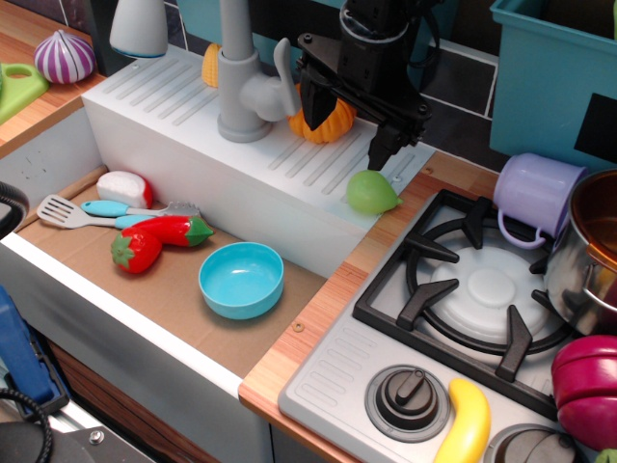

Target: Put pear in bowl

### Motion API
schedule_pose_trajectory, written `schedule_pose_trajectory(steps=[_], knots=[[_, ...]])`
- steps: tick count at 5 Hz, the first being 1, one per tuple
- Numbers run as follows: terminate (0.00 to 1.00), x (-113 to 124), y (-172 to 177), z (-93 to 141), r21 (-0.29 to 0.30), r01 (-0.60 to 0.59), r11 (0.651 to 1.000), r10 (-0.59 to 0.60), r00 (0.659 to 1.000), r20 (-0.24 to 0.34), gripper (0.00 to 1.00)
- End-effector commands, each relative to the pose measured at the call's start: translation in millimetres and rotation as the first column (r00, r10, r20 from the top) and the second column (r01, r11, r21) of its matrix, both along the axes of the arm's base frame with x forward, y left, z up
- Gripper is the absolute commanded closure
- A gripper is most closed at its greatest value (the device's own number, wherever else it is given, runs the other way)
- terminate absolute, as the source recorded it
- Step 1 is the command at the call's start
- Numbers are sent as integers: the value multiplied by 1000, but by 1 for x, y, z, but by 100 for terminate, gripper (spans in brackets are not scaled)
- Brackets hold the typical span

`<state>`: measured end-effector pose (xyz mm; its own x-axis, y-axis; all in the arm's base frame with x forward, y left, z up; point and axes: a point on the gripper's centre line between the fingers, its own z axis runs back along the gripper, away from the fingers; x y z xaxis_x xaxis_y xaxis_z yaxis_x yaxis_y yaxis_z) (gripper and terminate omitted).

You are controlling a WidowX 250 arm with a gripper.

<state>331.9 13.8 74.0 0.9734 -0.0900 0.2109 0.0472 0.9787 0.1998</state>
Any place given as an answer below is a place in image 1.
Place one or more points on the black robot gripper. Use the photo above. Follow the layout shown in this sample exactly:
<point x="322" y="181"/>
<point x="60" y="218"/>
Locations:
<point x="367" y="67"/>

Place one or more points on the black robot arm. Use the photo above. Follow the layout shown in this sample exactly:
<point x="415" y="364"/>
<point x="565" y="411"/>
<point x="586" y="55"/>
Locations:
<point x="369" y="67"/>

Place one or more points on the green toy pear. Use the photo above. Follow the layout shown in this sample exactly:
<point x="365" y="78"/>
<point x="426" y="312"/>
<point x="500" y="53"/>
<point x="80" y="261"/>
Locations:
<point x="369" y="192"/>

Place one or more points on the blue plastic bowl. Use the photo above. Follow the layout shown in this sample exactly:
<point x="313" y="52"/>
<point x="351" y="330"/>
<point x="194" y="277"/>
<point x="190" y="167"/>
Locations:
<point x="241" y="281"/>

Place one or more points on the orange toy pumpkin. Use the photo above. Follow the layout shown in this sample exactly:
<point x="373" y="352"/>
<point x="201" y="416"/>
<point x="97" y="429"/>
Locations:
<point x="338" y="123"/>

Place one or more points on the grey toy faucet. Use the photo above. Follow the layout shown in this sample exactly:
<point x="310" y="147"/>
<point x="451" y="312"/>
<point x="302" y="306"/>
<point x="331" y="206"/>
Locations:
<point x="250" y="100"/>

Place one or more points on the yellow toy corn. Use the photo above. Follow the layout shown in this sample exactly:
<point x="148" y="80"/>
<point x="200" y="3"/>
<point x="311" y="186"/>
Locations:
<point x="210" y="68"/>

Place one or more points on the lilac plastic cup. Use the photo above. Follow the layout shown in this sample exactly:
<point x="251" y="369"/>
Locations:
<point x="535" y="190"/>

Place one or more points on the red toy chili pepper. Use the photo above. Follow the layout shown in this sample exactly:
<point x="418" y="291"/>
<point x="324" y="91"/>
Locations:
<point x="183" y="231"/>

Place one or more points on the grey toy stove top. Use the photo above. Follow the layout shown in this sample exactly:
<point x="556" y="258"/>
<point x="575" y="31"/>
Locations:
<point x="326" y="394"/>

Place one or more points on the teal plastic bin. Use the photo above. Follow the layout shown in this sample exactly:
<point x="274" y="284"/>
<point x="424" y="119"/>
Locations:
<point x="555" y="89"/>

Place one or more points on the red white toy radish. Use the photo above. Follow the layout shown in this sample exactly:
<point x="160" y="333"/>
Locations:
<point x="126" y="188"/>

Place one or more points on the grey cone lamp shade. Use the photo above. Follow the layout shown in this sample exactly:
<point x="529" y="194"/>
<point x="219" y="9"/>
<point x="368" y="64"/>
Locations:
<point x="139" y="29"/>

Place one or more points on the white toy sink unit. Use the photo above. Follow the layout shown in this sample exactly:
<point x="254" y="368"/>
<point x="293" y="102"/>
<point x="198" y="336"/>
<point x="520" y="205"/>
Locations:
<point x="152" y="336"/>

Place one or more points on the red toy strawberry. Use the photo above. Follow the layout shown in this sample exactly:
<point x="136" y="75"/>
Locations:
<point x="134" y="250"/>

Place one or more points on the stainless steel pot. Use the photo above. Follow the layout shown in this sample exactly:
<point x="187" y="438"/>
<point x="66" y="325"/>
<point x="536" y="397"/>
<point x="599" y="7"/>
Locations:
<point x="581" y="272"/>

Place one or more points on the black stove knob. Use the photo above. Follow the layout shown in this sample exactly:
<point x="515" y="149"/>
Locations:
<point x="530" y="443"/>
<point x="407" y="404"/>

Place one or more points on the purple white toy onion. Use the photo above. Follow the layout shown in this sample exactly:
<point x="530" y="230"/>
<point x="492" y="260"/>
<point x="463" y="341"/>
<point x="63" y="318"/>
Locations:
<point x="64" y="58"/>

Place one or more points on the black stove grate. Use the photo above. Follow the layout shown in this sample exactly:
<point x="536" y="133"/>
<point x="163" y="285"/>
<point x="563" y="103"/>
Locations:
<point x="455" y="290"/>

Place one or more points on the grey slotted toy spatula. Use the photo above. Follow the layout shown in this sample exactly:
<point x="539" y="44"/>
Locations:
<point x="65" y="214"/>

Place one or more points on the yellow toy banana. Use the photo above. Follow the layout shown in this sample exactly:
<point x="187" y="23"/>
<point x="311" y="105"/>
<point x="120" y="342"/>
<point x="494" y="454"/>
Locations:
<point x="470" y="432"/>

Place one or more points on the green plastic cutting board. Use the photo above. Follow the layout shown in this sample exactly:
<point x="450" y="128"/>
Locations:
<point x="21" y="84"/>

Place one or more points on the magenta toy eggplant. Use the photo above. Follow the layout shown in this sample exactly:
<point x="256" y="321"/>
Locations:
<point x="584" y="388"/>

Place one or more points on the blue clamp device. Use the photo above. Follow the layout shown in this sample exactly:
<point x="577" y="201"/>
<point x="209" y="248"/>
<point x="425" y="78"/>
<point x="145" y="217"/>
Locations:
<point x="30" y="371"/>

